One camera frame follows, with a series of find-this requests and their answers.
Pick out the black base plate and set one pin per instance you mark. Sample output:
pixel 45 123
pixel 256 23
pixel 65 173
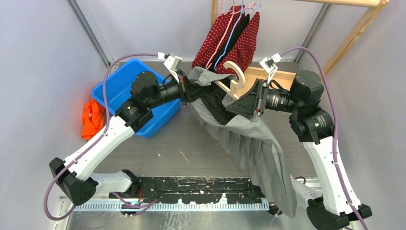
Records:
pixel 200 190

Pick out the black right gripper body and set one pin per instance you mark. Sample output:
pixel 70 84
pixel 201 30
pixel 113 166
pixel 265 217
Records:
pixel 274 99

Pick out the pink hanger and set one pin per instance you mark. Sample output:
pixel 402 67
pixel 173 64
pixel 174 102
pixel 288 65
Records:
pixel 232 12

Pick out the wooden hanger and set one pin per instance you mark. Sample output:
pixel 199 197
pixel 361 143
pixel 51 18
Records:
pixel 238 83

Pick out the wooden clothes rack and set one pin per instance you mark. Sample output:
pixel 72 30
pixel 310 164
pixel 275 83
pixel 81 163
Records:
pixel 329 28

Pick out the light blue hanger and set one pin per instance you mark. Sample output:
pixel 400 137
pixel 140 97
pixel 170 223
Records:
pixel 223 49

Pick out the grey pleated skirt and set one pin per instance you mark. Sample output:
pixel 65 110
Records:
pixel 255 149

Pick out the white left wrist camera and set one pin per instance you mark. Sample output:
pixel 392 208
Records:
pixel 171 62

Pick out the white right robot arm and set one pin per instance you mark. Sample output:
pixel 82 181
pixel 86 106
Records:
pixel 336 206

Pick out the red polka dot garment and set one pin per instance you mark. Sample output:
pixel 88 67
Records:
pixel 242 46
pixel 214 35

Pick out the blue plastic bin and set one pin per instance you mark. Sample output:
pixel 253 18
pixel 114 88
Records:
pixel 131 93

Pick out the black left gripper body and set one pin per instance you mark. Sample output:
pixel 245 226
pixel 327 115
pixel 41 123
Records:
pixel 172 90

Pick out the orange cloth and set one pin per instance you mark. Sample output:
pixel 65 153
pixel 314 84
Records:
pixel 93 119

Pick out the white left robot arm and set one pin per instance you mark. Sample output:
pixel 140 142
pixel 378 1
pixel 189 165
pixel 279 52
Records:
pixel 75 175

